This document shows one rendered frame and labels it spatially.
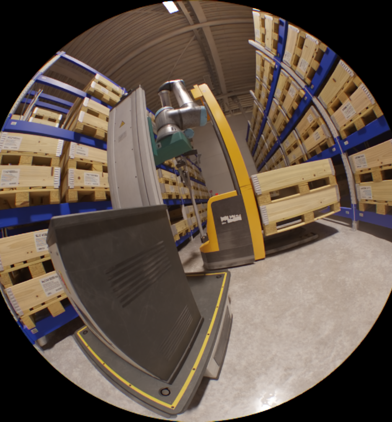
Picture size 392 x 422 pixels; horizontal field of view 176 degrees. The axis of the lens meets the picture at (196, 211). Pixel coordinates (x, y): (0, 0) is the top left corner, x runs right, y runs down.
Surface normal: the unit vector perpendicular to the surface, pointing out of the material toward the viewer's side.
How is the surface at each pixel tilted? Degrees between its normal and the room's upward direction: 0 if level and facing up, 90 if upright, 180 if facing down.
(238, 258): 90
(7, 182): 90
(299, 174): 90
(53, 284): 90
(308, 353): 0
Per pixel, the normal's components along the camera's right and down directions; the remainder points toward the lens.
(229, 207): -0.30, 0.09
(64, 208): 0.92, -0.24
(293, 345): -0.25, -0.97
